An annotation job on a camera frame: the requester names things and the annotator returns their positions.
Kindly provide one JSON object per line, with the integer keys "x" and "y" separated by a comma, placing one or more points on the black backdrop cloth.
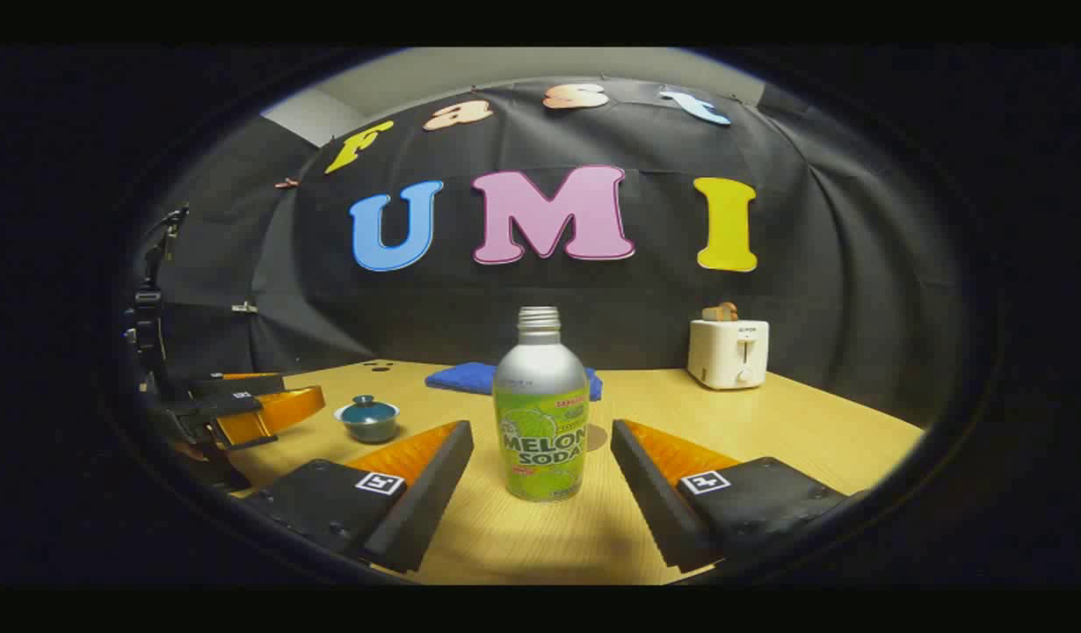
{"x": 646, "y": 299}

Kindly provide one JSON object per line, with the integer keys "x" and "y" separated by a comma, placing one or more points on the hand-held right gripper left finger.
{"x": 417, "y": 501}

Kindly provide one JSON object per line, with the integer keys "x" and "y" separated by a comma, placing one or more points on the round brown cork coaster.
{"x": 597, "y": 437}

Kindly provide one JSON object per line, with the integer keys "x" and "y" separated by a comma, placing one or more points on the teal teacup white inside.
{"x": 369, "y": 429}

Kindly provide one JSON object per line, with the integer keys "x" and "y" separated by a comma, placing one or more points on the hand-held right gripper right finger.
{"x": 659, "y": 492}

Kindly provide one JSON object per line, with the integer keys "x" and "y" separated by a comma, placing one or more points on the blue folded towel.
{"x": 461, "y": 378}

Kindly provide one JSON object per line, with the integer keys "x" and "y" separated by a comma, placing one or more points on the silver green-label water bottle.
{"x": 540, "y": 413}

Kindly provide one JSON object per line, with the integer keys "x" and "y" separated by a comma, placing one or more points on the teal teacup lid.
{"x": 366, "y": 408}

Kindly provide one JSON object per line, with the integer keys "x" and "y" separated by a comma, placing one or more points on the toast slice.
{"x": 721, "y": 312}

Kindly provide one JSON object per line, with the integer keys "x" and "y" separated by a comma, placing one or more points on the white toaster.
{"x": 725, "y": 356}

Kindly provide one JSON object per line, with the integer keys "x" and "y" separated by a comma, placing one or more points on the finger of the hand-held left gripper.
{"x": 268, "y": 413}
{"x": 237, "y": 383}

